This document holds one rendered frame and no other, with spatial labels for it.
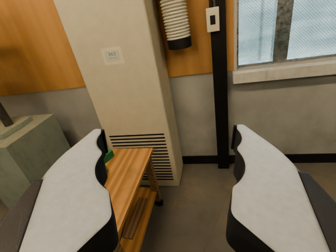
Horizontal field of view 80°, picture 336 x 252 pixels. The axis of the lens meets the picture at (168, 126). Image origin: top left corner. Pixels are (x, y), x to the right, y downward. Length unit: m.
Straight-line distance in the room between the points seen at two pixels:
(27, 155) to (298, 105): 2.01
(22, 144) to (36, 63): 0.69
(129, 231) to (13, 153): 0.95
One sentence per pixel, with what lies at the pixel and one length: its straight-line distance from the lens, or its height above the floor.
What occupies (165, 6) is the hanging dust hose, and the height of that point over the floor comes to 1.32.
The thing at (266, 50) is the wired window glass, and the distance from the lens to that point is 1.64.
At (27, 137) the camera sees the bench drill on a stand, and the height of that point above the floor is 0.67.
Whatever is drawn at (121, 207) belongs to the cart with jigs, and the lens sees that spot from 1.06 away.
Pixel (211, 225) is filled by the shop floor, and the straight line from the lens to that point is 1.56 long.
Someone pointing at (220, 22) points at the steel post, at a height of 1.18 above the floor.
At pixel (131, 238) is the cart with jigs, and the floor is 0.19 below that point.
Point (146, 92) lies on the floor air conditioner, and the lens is 1.34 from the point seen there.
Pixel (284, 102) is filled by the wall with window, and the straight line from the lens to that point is 1.73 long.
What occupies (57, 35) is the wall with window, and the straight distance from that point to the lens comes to 1.86.
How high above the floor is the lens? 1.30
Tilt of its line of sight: 29 degrees down
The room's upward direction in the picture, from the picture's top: 11 degrees counter-clockwise
